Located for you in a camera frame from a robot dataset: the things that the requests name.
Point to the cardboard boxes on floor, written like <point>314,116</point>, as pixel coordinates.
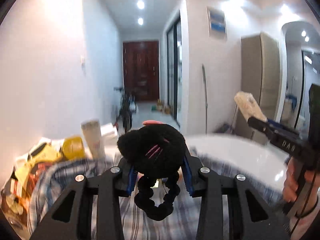
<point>160,106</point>

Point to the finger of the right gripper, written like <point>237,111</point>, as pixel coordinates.
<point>282,127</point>
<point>269,128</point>

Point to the yellow plastic container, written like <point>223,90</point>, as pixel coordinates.
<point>73,148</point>

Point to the black bicycle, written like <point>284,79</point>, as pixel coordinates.
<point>127,108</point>

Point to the wall electrical panel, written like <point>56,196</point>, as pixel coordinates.
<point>216,23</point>

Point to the grey mop handle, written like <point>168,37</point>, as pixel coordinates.
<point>205,97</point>

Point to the person's right hand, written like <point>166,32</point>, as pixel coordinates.
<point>291,186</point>

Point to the yellow snack bag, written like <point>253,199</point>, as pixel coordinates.
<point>44,153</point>

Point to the white tissue pack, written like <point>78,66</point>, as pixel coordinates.
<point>248,106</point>

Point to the beige speckled tumbler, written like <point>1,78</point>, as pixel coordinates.
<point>92,134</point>

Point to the plaid blue shirt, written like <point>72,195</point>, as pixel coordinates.
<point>183,222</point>

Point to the dark red entrance door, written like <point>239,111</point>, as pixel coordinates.
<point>141,70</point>

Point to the beige refrigerator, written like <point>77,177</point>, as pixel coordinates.
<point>260,71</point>

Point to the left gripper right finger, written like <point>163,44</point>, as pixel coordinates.
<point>249,216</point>

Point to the white stacked boxes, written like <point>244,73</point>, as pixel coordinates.
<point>108,131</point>

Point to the black framed glass door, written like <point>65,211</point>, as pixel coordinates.
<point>174,61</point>

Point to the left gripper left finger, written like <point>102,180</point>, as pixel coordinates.
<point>71,215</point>

